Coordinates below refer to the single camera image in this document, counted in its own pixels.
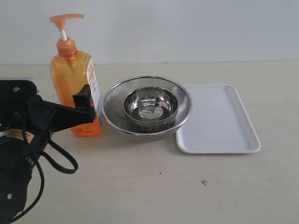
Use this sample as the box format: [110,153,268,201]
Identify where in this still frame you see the orange soap pump bottle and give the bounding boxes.
[49,13,103,137]

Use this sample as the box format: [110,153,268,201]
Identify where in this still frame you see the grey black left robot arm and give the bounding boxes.
[0,79,95,224]

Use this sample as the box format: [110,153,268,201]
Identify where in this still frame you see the steel mesh strainer basin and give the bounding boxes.
[102,76,192,142]

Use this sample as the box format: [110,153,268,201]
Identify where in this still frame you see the white plastic tray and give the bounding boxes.
[176,84,261,154]

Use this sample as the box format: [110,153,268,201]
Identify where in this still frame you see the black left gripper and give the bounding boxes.
[0,79,95,149]

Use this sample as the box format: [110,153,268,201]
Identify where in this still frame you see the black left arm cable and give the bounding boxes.
[0,130,79,224]

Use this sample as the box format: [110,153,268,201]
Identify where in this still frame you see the small stainless steel bowl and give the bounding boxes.
[123,86,178,128]

